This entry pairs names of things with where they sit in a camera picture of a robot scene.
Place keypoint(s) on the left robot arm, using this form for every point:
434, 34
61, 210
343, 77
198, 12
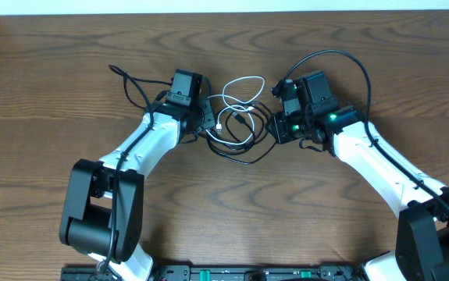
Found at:
102, 214

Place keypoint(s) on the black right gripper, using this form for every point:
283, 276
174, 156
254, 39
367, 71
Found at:
279, 132

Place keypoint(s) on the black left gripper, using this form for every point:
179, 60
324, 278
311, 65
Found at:
208, 113

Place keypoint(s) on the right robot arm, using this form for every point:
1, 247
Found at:
311, 112

